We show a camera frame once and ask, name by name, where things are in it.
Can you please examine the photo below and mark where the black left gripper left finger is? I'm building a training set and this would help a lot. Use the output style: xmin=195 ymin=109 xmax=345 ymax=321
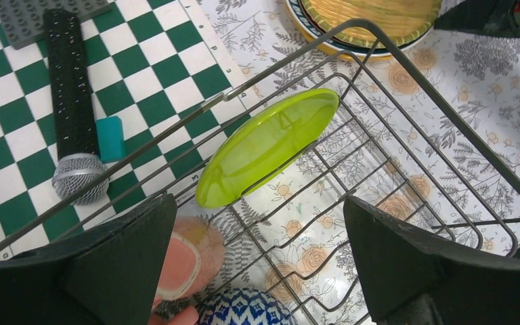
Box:
xmin=0 ymin=194 xmax=177 ymax=324

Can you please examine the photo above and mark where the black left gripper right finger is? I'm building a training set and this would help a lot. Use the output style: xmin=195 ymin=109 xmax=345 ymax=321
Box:
xmin=343 ymin=196 xmax=520 ymax=324

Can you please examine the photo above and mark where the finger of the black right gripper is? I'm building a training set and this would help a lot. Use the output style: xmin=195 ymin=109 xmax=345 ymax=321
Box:
xmin=433 ymin=0 xmax=520 ymax=39

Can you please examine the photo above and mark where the woven bamboo plate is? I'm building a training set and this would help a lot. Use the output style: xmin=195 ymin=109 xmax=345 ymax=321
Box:
xmin=300 ymin=0 xmax=442 ymax=46

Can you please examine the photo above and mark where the white plate green red rim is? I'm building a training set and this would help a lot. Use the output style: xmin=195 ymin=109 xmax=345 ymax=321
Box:
xmin=285 ymin=0 xmax=431 ymax=58

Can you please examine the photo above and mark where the yellow dotted plate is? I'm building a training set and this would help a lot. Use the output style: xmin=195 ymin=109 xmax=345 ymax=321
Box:
xmin=285 ymin=1 xmax=393 ymax=62

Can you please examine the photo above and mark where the large pink mug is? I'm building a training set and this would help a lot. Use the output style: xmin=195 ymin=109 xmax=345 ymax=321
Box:
xmin=148 ymin=297 xmax=199 ymax=325

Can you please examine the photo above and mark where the small pink mug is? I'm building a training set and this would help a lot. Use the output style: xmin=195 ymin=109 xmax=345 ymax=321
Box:
xmin=154 ymin=216 xmax=225 ymax=303

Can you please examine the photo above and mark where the black microphone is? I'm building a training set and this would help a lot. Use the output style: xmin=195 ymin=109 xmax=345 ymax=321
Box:
xmin=43 ymin=9 xmax=106 ymax=200

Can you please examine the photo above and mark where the teal block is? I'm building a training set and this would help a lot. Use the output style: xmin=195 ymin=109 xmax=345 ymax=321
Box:
xmin=96 ymin=116 xmax=126 ymax=163

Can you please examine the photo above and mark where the blue white patterned bowl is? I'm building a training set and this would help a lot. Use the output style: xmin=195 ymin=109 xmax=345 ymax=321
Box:
xmin=198 ymin=288 xmax=297 ymax=325

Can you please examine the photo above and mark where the lime green plate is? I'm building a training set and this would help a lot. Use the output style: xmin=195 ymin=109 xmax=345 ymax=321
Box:
xmin=195 ymin=88 xmax=339 ymax=208

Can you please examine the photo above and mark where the green white chessboard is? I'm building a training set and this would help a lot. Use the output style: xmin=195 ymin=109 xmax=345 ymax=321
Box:
xmin=0 ymin=1 xmax=257 ymax=260

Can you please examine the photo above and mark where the grey building baseplate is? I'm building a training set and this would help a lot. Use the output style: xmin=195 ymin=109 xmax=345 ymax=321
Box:
xmin=0 ymin=0 xmax=110 ymax=49

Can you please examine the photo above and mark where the black wire dish rack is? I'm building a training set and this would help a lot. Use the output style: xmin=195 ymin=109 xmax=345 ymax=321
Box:
xmin=0 ymin=18 xmax=520 ymax=325

